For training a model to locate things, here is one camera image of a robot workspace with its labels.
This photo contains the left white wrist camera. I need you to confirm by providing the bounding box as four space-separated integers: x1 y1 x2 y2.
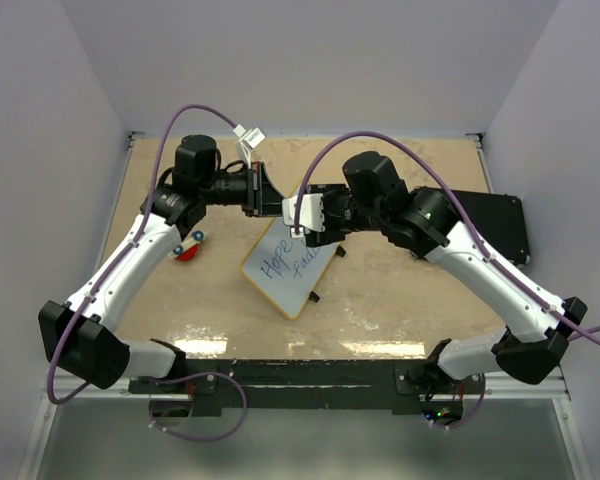
233 124 266 166

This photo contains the black hard case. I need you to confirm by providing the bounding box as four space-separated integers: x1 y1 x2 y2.
419 186 532 269

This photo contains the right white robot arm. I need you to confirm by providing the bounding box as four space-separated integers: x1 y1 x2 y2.
296 151 587 393

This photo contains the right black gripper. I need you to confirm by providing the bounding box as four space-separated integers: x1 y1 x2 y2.
304 184 386 245

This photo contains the yellow framed whiteboard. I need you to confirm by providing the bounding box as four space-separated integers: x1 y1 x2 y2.
239 184 347 322

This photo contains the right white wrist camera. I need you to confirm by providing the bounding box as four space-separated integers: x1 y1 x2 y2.
282 193 325 238

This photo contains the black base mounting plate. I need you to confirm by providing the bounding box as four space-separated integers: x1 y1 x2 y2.
129 359 484 417

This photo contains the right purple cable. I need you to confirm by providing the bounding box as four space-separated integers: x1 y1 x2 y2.
292 129 600 431

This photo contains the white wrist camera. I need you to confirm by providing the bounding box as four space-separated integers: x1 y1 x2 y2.
233 124 266 166
282 193 325 238

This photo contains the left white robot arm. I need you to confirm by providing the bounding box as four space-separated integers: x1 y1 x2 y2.
38 135 283 392

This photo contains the red white toy car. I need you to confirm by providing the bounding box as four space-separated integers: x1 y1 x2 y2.
169 230 205 262

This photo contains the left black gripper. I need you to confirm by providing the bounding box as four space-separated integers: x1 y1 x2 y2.
201 161 286 217

